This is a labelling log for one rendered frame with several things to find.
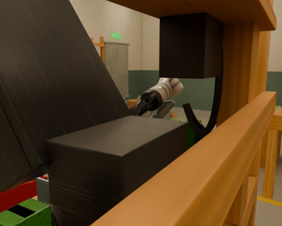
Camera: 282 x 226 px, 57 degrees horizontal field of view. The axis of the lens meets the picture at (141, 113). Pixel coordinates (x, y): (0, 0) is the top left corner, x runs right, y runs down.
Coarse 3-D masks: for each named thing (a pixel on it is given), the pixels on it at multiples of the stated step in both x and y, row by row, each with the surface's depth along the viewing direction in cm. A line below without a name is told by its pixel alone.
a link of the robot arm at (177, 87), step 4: (172, 80) 106; (176, 80) 107; (172, 84) 106; (176, 84) 106; (180, 84) 107; (172, 88) 106; (176, 88) 106; (180, 88) 106; (172, 92) 107; (176, 92) 106; (180, 92) 107; (172, 96) 108
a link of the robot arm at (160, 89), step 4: (152, 88) 95; (156, 88) 95; (160, 88) 96; (160, 92) 94; (164, 92) 96; (164, 96) 96; (164, 100) 95; (168, 100) 94; (172, 100) 94; (164, 104) 95; (168, 104) 94; (172, 104) 93; (160, 108) 96; (164, 108) 96; (168, 108) 95; (160, 112) 97; (164, 112) 96; (160, 116) 98
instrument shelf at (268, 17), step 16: (112, 0) 49; (128, 0) 49; (144, 0) 49; (160, 0) 49; (176, 0) 49; (192, 0) 49; (208, 0) 49; (224, 0) 49; (240, 0) 49; (256, 0) 49; (160, 16) 64; (224, 16) 64; (240, 16) 64; (256, 16) 64; (272, 16) 73
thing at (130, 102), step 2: (128, 100) 727; (130, 100) 727; (132, 100) 727; (134, 100) 727; (136, 100) 727; (128, 102) 721; (130, 102) 716; (132, 102) 709; (134, 102) 704; (136, 102) 698; (128, 104) 722; (130, 104) 717; (136, 104) 699; (128, 106) 723; (134, 106) 706; (152, 112) 663; (172, 112) 716; (172, 114) 708; (174, 114) 714; (170, 116) 712; (172, 116) 709; (174, 116) 715
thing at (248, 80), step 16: (272, 0) 110; (224, 32) 76; (240, 32) 74; (256, 32) 78; (224, 48) 77; (240, 48) 75; (256, 48) 81; (224, 64) 78; (240, 64) 75; (256, 64) 84; (224, 80) 78; (240, 80) 76; (256, 80) 114; (224, 96) 79; (240, 96) 77; (256, 96) 115; (224, 112) 80; (256, 160) 119; (256, 176) 120; (240, 192) 81; (240, 208) 82
